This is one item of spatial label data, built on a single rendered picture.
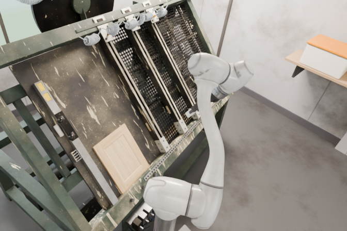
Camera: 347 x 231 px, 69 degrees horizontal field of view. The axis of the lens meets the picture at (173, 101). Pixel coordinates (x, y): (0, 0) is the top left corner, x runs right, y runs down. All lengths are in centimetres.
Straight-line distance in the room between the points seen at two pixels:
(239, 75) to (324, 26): 294
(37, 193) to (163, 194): 131
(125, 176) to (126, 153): 17
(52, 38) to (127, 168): 103
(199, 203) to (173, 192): 11
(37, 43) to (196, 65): 107
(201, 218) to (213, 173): 18
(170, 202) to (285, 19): 344
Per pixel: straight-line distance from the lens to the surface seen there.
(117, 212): 193
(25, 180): 232
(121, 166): 196
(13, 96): 177
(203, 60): 101
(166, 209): 113
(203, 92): 103
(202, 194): 110
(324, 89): 420
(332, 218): 358
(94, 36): 181
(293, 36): 412
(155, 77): 221
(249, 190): 330
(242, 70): 110
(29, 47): 174
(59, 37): 183
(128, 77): 204
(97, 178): 184
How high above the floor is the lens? 257
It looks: 38 degrees down
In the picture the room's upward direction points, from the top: 8 degrees clockwise
